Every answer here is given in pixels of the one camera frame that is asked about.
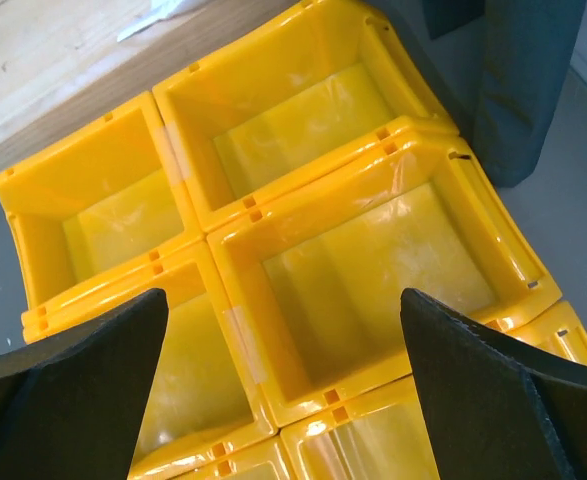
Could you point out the yellow bin back right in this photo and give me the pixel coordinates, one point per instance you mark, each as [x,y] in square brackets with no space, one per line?
[291,101]

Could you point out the yellow bin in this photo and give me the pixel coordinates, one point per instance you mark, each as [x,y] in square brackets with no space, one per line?
[315,277]
[95,205]
[265,460]
[382,435]
[203,403]
[291,101]

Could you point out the white crumpled cloth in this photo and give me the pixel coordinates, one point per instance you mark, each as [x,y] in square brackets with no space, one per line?
[160,11]

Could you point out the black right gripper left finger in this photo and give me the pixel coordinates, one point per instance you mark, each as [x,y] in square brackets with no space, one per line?
[72,404]

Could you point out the yellow bin middle right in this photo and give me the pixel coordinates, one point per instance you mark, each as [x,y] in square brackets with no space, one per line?
[315,277]

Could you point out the yellow bin front left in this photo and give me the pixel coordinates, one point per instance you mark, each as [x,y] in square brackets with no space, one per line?
[265,460]

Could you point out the dark green jacket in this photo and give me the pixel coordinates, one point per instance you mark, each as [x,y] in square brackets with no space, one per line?
[527,49]

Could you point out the yellow bin middle left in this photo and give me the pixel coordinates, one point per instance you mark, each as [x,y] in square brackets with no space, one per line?
[203,403]

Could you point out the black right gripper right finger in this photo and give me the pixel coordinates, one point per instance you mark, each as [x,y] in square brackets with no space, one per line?
[494,407]

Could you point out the yellow bin front right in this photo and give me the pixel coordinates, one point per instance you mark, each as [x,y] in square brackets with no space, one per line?
[382,435]

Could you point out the yellow bin back left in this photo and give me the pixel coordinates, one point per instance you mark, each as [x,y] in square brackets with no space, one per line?
[95,205]

